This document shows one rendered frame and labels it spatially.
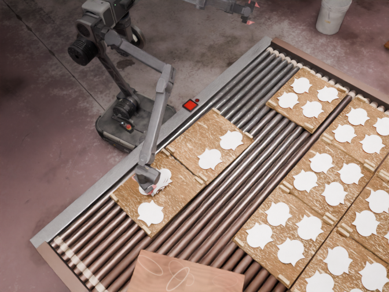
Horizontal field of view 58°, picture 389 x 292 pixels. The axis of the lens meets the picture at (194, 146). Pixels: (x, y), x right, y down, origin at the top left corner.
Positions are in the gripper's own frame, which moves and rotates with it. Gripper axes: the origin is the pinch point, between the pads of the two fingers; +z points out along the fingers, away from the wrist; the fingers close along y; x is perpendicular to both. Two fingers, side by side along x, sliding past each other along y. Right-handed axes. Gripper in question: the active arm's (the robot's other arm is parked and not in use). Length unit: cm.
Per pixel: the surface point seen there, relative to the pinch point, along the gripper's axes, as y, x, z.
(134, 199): 0.6, 8.2, 4.3
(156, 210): -13.1, 3.5, 3.3
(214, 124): 7, -58, 3
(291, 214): -63, -48, 4
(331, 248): -88, -48, 4
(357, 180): -75, -89, 2
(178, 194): -13.8, -10.9, 4.1
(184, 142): 9.6, -35.8, 3.5
